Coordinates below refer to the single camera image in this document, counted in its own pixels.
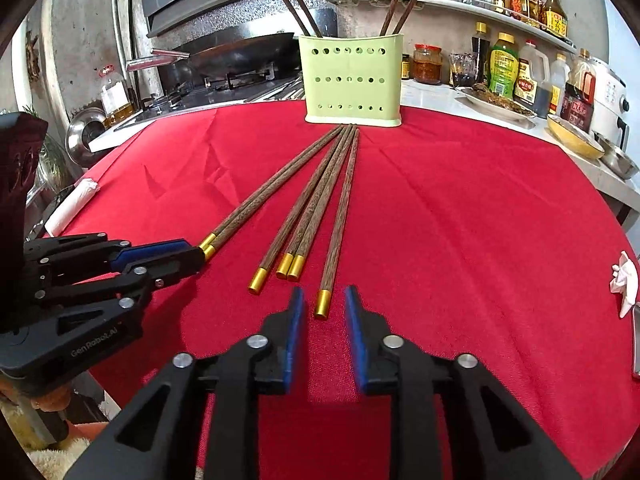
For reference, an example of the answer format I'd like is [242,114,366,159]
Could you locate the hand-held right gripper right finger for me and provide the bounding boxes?
[344,285,596,480]

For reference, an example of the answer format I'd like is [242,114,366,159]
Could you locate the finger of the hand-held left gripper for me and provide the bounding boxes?
[30,265,166,343]
[24,232,207,287]

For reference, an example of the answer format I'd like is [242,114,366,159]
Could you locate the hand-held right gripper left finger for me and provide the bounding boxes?
[65,286,307,480]

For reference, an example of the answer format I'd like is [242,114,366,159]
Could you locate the green perforated utensil holder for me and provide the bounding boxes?
[298,32,405,127]

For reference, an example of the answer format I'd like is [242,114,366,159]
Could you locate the white rolled plastic bags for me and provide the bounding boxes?
[44,177,101,238]

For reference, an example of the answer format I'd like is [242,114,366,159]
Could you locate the cream fluffy rug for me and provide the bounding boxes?
[22,435,96,480]

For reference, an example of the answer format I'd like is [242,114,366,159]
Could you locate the dark carved wooden chair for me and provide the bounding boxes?
[0,112,49,333]

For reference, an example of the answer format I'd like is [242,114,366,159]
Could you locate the round steel lid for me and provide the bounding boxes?
[65,107,108,167]

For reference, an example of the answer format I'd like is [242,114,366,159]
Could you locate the red tablecloth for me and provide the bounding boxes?
[44,100,640,480]

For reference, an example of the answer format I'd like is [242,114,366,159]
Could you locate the black gas stove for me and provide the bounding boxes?
[114,67,306,133]

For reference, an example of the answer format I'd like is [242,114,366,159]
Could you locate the large plastic cooking oil bottle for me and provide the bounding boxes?
[97,64,136,118]

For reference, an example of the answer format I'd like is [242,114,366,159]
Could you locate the bundle of metal chopsticks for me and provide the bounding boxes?
[240,77,306,103]

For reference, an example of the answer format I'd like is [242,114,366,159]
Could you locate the black wok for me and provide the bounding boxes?
[125,32,296,78]

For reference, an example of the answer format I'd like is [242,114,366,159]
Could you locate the crumpled white tissue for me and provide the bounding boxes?
[609,250,640,320]

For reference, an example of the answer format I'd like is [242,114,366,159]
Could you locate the white plate of food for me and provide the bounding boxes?
[455,82,538,123]

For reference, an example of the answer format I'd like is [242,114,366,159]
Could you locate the large red-lid chili jar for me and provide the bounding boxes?
[412,44,444,85]

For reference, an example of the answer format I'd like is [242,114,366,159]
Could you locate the dark glass cup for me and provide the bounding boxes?
[448,52,478,88]

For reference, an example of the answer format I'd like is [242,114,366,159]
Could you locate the yellow bowl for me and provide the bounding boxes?
[546,112,606,161]

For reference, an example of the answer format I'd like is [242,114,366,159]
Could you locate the green plastic bottle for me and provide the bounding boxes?
[487,32,521,100]

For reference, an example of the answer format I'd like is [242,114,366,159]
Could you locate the dark soy sauce bottle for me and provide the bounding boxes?
[472,21,492,86]

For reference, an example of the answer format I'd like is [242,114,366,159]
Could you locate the steel bowl with food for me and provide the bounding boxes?
[592,130,640,181]

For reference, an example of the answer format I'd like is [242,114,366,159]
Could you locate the white jug yellow label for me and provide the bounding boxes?
[547,52,572,116]

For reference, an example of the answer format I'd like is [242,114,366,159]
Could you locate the white countertop cooker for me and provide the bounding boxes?
[582,57,632,153]

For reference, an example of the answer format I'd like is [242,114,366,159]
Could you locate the tall brown bottle yellow label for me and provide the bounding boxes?
[540,0,570,38]

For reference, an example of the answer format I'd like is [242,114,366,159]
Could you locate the metal wall pipe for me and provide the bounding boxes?
[112,0,138,96]

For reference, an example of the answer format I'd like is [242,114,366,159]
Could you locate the grey metal bracket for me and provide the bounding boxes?
[631,302,640,380]

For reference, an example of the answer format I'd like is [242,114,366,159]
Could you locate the dark vinegar jug with handle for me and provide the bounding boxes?
[513,40,552,118]

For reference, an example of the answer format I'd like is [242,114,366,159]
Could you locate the white wall shelf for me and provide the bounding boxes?
[322,0,576,48]

